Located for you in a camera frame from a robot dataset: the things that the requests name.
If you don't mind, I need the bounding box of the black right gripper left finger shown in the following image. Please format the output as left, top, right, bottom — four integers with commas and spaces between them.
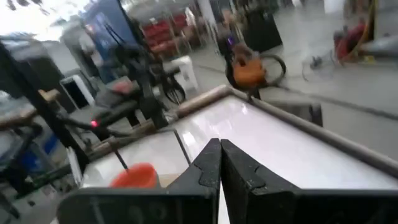
57, 138, 222, 224

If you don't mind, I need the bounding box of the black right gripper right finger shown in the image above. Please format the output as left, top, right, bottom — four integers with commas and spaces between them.
220, 139, 398, 224

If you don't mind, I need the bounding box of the small orange plastic bowl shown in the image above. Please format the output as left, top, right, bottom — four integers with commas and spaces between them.
110, 162, 159, 189

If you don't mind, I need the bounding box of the white box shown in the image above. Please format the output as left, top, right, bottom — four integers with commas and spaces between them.
170, 55, 198, 91

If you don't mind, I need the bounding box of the red floor machine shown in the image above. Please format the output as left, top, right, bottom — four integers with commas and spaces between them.
333, 23, 368, 62

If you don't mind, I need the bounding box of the orange vacuum with black hose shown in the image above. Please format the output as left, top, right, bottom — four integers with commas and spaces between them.
225, 43, 287, 93

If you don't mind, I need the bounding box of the black metal table frame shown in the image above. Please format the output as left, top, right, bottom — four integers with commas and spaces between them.
0, 42, 91, 200

